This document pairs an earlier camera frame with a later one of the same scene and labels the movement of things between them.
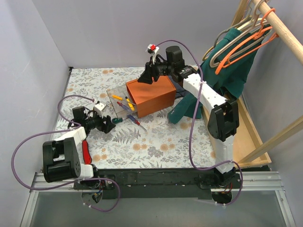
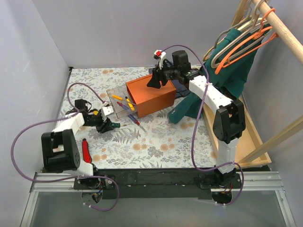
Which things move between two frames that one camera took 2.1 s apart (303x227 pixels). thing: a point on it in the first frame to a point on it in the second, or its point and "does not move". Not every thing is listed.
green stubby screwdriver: (117, 120) to (115, 125)
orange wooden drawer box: (150, 98) does not move
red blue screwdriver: (123, 106) does not move
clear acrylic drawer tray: (122, 101) does not move
